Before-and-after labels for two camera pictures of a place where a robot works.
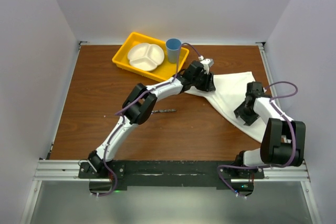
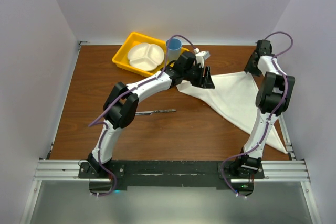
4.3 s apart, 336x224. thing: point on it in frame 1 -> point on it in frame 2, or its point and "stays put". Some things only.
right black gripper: x=248 y=119 -> x=250 y=70
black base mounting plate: x=237 y=177 stays put
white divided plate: x=145 y=57 stays put
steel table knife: x=165 y=110 stays put
